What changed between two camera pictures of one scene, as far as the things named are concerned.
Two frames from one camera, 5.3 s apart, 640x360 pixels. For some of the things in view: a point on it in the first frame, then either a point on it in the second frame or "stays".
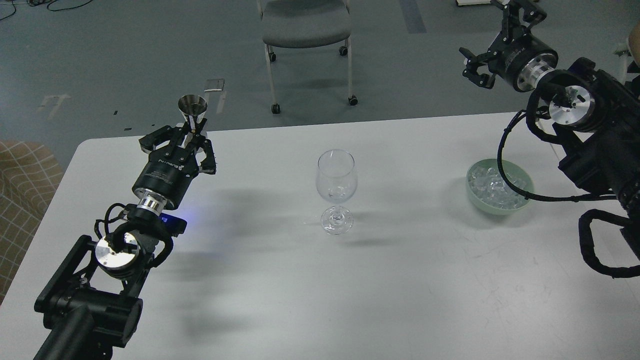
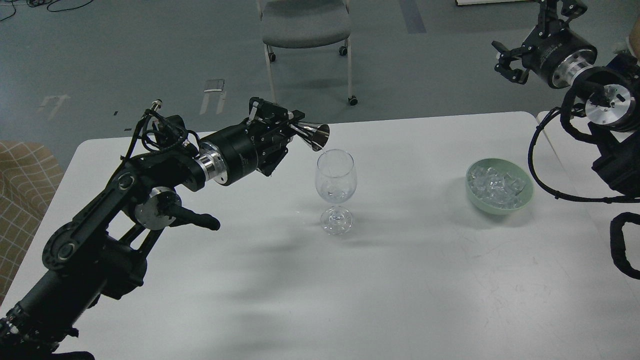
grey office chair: x=305 y=24 stays
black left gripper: x=165 y=177 → x=236 y=152
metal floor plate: x=214 y=85 stays
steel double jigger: x=192 y=105 → x=314 y=136
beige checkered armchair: x=30 y=174 stays
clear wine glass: x=336 y=180 stays
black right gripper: x=522 y=59 → x=553 y=48
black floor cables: x=37 y=2 stays
